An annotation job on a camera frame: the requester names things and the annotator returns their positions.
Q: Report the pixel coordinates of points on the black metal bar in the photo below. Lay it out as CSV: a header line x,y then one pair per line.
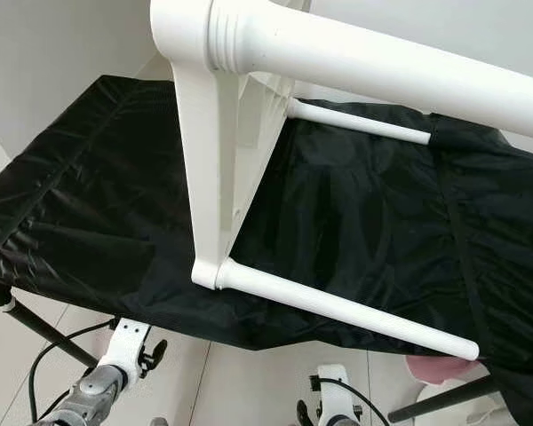
x,y
444,399

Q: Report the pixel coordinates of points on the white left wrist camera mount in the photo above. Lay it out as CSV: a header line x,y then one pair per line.
x,y
127,342

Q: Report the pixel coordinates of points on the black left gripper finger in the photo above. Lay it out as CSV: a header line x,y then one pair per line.
x,y
153,357

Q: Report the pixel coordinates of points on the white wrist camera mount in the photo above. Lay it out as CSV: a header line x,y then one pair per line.
x,y
334,395
127,342

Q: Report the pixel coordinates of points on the black metal folding table leg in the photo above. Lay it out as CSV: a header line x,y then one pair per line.
x,y
44,333

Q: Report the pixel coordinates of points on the pink round stool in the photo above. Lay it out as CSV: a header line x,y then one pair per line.
x,y
444,368

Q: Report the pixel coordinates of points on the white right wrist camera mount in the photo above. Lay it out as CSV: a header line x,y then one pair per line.
x,y
334,395

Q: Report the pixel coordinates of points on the black cloth table cover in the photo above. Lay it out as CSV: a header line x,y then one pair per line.
x,y
89,195

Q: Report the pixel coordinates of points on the white plastic children table top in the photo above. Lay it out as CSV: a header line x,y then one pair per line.
x,y
213,133

